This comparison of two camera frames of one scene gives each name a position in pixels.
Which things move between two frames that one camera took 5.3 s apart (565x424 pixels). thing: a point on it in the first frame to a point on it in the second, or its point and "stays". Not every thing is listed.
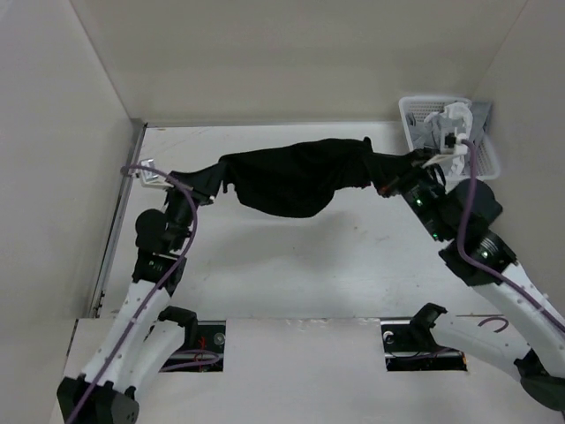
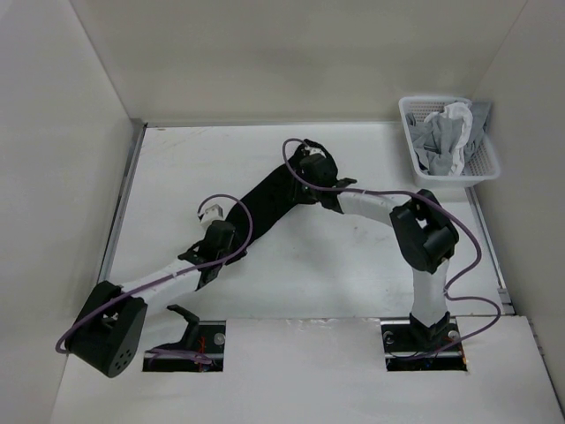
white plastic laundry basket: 488,164 stays
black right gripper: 392,185 to 301,172
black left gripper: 204,198 to 237,257
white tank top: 462,111 stays
